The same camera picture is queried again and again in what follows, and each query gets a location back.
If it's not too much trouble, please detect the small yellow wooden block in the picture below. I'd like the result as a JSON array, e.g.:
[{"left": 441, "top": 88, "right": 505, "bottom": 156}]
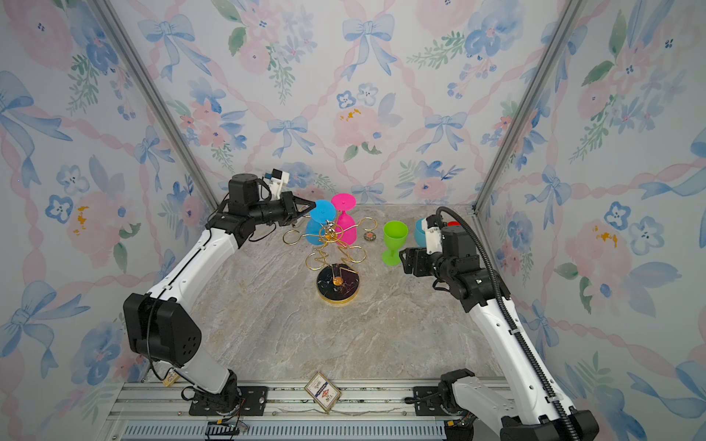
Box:
[{"left": 162, "top": 369, "right": 179, "bottom": 387}]

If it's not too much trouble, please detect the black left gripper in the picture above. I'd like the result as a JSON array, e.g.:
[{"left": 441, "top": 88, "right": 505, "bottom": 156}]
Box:
[{"left": 253, "top": 194, "right": 317, "bottom": 229}]

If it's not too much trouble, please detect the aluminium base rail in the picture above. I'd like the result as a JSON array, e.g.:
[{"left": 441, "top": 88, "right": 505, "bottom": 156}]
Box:
[{"left": 101, "top": 377, "right": 575, "bottom": 441}]

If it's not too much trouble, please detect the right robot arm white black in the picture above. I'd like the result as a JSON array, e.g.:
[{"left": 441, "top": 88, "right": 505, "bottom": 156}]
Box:
[{"left": 400, "top": 218, "right": 599, "bottom": 440}]

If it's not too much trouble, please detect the magenta wine glass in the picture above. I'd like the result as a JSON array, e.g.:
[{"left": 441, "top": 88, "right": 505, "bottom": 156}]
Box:
[{"left": 331, "top": 193, "right": 357, "bottom": 245}]

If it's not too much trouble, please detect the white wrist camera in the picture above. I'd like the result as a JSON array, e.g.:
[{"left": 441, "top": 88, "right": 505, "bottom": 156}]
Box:
[
  {"left": 263, "top": 169, "right": 290, "bottom": 201},
  {"left": 422, "top": 214, "right": 447, "bottom": 255}
]

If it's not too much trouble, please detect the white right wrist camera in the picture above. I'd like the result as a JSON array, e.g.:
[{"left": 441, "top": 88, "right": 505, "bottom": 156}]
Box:
[{"left": 422, "top": 214, "right": 447, "bottom": 255}]

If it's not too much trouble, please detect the green wine glass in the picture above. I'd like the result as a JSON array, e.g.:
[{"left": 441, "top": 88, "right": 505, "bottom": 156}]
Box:
[{"left": 382, "top": 220, "right": 408, "bottom": 266}]

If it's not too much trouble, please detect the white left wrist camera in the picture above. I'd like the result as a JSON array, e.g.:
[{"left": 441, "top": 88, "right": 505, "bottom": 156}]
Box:
[{"left": 263, "top": 169, "right": 290, "bottom": 201}]

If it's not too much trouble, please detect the gold wire glass rack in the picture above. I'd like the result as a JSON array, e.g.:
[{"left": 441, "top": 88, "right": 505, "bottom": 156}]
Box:
[{"left": 282, "top": 217, "right": 378, "bottom": 306}]

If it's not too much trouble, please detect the light blue wine glass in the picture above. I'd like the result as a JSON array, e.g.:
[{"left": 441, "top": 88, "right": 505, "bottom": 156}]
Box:
[{"left": 414, "top": 218, "right": 428, "bottom": 248}]

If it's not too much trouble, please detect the aluminium corner post left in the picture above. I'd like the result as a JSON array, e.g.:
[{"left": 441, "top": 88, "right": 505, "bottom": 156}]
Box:
[{"left": 88, "top": 0, "right": 218, "bottom": 209}]

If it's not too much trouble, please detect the aluminium corner post right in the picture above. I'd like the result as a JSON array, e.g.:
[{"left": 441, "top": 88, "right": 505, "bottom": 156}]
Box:
[{"left": 474, "top": 0, "right": 585, "bottom": 213}]

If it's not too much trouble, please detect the cyan wine glass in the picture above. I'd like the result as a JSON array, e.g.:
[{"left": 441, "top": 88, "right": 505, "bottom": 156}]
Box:
[{"left": 304, "top": 200, "right": 336, "bottom": 246}]

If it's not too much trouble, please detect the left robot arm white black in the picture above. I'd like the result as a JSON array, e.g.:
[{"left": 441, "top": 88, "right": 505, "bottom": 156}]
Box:
[{"left": 123, "top": 169, "right": 316, "bottom": 415}]

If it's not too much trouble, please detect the small framed card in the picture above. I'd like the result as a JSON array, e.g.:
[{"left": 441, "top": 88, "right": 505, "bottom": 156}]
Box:
[{"left": 304, "top": 372, "right": 342, "bottom": 413}]

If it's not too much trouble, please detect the aluminium corner post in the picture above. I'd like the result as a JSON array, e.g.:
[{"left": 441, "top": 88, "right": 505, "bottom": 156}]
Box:
[
  {"left": 474, "top": 0, "right": 585, "bottom": 213},
  {"left": 88, "top": 0, "right": 218, "bottom": 209}
]

